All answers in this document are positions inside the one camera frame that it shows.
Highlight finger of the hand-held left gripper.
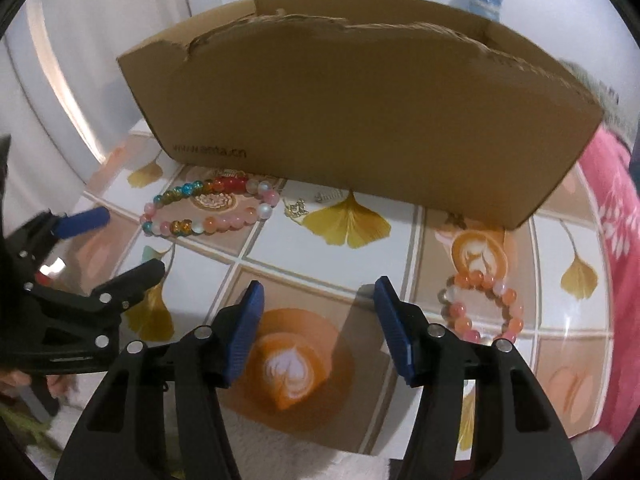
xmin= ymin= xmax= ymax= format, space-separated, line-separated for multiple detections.
xmin=25 ymin=259 xmax=167 ymax=352
xmin=4 ymin=206 xmax=112 ymax=262

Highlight white curtain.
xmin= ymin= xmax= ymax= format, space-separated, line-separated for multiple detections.
xmin=0 ymin=0 xmax=193 ymax=241

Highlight orange pink bead bracelet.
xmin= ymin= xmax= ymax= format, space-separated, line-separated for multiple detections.
xmin=439 ymin=270 xmax=525 ymax=345

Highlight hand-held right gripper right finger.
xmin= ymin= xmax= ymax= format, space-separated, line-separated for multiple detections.
xmin=372 ymin=276 xmax=583 ymax=480

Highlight blue water jug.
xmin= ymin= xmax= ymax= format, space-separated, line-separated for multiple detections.
xmin=465 ymin=0 xmax=503 ymax=21

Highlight brown cardboard box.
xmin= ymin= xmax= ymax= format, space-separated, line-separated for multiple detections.
xmin=116 ymin=0 xmax=606 ymax=231

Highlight pink patterned blanket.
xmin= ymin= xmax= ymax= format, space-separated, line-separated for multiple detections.
xmin=575 ymin=125 xmax=640 ymax=446

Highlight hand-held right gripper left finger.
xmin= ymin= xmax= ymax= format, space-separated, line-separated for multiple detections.
xmin=54 ymin=280 xmax=266 ymax=480

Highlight pink white bead bracelet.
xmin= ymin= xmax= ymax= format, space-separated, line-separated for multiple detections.
xmin=142 ymin=180 xmax=281 ymax=236

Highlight person's left hand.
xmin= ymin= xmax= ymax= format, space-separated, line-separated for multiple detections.
xmin=0 ymin=366 xmax=77 ymax=403

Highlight green cloth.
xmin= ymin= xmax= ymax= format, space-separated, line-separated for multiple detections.
xmin=0 ymin=405 xmax=61 ymax=461

